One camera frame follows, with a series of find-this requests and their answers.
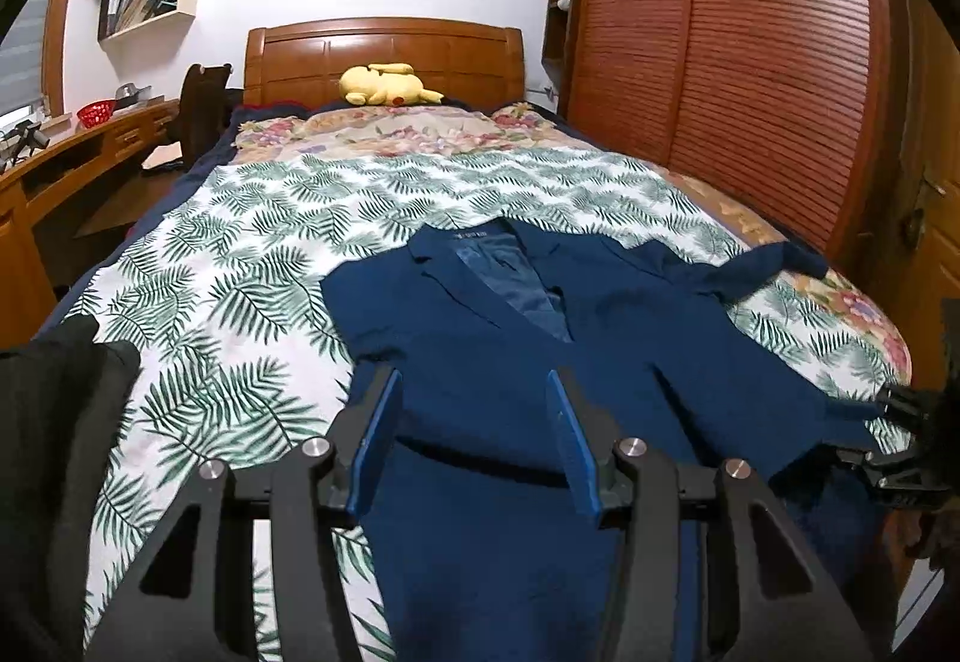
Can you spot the wooden louvered wardrobe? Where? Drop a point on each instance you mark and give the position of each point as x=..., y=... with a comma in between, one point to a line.
x=750, y=32

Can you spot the window blinds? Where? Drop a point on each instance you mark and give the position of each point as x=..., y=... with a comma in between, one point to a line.
x=30, y=54

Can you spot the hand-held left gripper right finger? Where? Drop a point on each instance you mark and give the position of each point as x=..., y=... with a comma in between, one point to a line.
x=574, y=453

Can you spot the wooden desk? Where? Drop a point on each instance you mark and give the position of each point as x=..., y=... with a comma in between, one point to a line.
x=112, y=137

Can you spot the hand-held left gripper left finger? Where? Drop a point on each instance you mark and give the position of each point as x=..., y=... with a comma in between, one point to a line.
x=370, y=453

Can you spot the wooden bed headboard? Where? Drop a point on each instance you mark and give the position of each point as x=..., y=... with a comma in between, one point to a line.
x=315, y=54

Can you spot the dark chair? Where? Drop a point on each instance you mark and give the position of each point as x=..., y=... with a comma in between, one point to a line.
x=202, y=107

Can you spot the yellow plush toy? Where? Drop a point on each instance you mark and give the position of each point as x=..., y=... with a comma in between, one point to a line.
x=382, y=86

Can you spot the small black tripod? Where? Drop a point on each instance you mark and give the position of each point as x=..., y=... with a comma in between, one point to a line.
x=26, y=140

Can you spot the small grey box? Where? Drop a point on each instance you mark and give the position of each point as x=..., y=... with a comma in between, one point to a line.
x=131, y=95

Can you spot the light wooden door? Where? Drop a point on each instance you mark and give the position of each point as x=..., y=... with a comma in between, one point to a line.
x=934, y=107

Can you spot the red basket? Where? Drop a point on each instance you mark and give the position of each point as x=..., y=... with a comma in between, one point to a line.
x=97, y=113

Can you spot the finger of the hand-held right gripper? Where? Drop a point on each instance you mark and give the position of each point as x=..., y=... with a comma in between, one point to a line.
x=904, y=403
x=896, y=478

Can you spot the navy blue suit jacket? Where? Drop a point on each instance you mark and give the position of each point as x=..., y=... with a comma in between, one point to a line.
x=487, y=347

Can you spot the leaf print bed sheet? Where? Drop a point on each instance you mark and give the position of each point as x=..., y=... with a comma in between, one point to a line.
x=247, y=272

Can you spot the black cloth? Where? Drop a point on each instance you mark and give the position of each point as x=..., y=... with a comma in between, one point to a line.
x=52, y=482

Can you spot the floral quilt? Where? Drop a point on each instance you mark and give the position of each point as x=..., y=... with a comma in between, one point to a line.
x=390, y=133

